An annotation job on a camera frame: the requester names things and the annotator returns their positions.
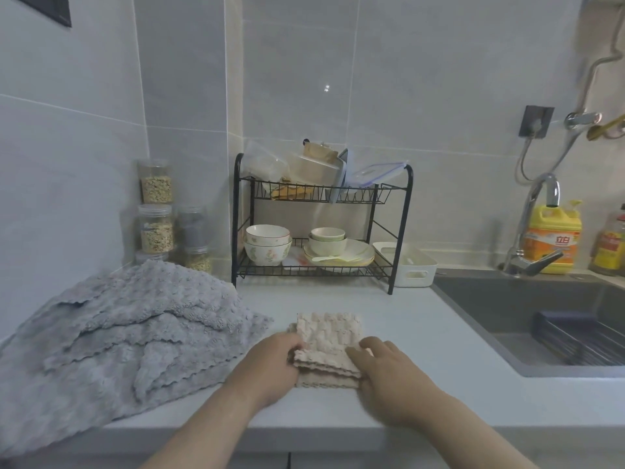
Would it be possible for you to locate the beige fluffy towel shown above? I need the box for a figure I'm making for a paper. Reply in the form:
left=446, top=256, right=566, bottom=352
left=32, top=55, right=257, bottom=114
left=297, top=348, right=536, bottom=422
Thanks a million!
left=288, top=311, right=367, bottom=390

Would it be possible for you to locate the cream bowl green rim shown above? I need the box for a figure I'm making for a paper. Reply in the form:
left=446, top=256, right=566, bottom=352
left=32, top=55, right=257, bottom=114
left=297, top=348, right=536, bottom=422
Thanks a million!
left=307, top=236, right=349, bottom=257

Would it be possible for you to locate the black wall socket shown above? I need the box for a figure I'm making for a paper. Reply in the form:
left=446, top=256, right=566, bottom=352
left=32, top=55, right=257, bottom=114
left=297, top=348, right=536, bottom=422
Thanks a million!
left=519, top=105, right=555, bottom=139

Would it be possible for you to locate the white bowl red rim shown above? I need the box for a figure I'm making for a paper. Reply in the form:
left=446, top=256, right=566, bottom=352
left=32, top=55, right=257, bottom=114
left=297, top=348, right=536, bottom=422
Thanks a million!
left=245, top=224, right=292, bottom=246

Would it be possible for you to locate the dark blue sink rack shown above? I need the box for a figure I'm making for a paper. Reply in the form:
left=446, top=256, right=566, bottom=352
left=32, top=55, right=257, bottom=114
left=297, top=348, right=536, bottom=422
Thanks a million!
left=532, top=309, right=625, bottom=367

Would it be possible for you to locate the person's left hand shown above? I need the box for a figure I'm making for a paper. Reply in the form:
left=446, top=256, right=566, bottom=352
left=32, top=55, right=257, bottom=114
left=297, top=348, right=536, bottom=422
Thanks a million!
left=222, top=332, right=306, bottom=411

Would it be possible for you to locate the pale yellow plate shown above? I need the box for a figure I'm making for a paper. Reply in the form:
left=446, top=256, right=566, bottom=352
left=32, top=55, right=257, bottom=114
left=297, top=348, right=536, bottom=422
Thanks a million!
left=303, top=256, right=375, bottom=268

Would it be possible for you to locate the clear lid blue rim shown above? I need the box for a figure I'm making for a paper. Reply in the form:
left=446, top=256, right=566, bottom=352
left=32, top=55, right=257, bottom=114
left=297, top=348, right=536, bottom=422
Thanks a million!
left=349, top=158, right=409, bottom=186

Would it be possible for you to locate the grey kitchen sink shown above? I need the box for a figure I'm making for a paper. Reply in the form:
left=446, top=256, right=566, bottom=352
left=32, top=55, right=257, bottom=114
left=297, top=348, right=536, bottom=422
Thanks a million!
left=432, top=268, right=625, bottom=379

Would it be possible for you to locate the clear empty jar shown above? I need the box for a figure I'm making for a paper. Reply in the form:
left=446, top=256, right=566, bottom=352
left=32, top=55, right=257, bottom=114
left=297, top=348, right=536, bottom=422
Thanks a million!
left=175, top=205, right=208, bottom=251

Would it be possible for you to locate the white floral bowl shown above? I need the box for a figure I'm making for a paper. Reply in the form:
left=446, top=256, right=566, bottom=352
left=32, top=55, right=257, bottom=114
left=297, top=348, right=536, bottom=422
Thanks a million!
left=243, top=238, right=294, bottom=267

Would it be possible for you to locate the black wire dish rack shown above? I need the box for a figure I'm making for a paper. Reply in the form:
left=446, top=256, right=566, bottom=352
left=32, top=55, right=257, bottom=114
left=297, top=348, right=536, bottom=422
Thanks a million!
left=231, top=152, right=415, bottom=295

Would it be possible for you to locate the person's right hand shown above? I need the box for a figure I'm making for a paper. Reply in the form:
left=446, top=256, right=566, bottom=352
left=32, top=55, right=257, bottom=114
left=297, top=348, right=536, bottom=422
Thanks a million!
left=345, top=335, right=452, bottom=429

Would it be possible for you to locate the chrome kitchen faucet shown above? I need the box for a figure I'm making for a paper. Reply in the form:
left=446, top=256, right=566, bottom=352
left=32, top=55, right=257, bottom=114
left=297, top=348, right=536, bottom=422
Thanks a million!
left=503, top=173, right=565, bottom=278

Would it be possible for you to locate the cream plate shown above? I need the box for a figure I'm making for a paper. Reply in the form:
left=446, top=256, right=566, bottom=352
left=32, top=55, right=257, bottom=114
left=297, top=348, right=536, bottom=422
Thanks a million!
left=302, top=238, right=376, bottom=267

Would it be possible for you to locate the grey blue container lid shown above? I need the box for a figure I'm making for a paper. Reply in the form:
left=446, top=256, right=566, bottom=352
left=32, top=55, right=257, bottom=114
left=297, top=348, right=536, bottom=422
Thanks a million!
left=333, top=149, right=350, bottom=205

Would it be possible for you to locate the yellow orange cloth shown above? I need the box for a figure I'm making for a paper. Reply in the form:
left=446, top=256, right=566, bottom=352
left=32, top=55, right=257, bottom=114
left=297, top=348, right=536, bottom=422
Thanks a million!
left=271, top=182, right=316, bottom=201

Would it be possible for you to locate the chrome water valve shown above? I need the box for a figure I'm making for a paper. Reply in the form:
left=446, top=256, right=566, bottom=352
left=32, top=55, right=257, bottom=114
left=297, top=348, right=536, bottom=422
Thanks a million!
left=564, top=111, right=604, bottom=132

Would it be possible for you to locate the grey corrugated pipe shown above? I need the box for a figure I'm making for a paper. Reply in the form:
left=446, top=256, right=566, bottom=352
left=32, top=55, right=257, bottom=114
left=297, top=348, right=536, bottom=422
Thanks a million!
left=578, top=41, right=625, bottom=115

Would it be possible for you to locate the grey wall cabinet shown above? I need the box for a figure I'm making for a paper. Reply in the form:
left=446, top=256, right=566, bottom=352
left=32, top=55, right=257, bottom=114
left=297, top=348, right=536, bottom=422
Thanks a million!
left=9, top=0, right=73, bottom=29

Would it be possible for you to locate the yellow detergent bottle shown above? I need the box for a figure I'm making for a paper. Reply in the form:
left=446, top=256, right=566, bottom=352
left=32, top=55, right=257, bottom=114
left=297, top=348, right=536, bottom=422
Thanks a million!
left=523, top=199, right=585, bottom=275

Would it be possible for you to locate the person's right forearm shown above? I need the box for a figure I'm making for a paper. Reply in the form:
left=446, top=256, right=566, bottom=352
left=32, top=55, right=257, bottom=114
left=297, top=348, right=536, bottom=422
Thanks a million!
left=415, top=393, right=540, bottom=469

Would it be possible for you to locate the grey power cable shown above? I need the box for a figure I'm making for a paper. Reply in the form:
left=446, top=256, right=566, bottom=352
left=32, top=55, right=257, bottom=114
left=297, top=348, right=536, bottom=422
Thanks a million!
left=518, top=136, right=536, bottom=185

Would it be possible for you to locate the yellow gas hose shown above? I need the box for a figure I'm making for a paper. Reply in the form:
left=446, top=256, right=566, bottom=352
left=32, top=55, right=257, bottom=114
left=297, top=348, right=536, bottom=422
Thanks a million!
left=587, top=114, right=625, bottom=141

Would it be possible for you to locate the sauce bottle yellow label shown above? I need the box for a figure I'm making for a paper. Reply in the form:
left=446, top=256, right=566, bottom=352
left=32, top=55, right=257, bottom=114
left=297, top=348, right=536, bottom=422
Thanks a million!
left=589, top=203, right=625, bottom=277

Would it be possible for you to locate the person's left forearm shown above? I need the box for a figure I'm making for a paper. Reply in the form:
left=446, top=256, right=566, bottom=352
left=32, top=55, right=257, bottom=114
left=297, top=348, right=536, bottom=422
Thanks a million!
left=139, top=385, right=264, bottom=469

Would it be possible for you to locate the grey braided faucet hose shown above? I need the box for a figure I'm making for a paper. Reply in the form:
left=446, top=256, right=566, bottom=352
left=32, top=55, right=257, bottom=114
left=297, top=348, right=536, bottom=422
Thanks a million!
left=544, top=126, right=579, bottom=174

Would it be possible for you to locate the white plastic basket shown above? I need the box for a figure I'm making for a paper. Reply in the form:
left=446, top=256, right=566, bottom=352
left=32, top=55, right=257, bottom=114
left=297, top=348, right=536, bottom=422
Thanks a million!
left=372, top=241, right=439, bottom=289

